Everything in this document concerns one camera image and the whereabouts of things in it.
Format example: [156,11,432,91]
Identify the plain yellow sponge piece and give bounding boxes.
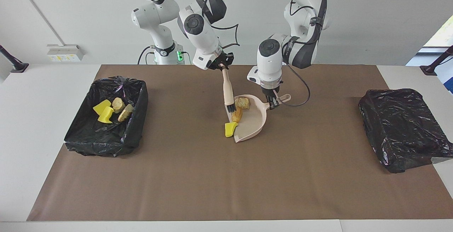
[224,121,239,138]

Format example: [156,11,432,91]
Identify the green yellow sponge piece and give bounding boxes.
[93,99,112,116]
[97,106,115,124]

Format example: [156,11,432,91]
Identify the pale pink plastic dustpan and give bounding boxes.
[226,93,292,143]

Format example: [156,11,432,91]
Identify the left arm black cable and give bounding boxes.
[281,0,312,107]

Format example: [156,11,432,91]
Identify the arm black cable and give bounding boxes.
[196,0,241,50]
[281,0,312,107]

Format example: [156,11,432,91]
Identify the orange striped bread piece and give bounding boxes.
[112,97,126,114]

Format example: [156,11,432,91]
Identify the brown paper table mat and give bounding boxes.
[27,64,453,222]

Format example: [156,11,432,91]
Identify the black camera stand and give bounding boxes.
[0,44,29,73]
[420,45,453,76]

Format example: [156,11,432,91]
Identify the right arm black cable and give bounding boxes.
[196,0,241,50]

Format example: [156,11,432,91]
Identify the black bag lined bin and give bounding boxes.
[358,89,453,174]
[64,76,149,157]

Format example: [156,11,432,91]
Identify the beige hand brush black bristles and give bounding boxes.
[222,67,237,114]

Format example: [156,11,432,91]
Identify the pale bread piece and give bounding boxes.
[118,104,134,122]

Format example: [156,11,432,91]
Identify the white wall outlet box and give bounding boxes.
[47,44,85,62]

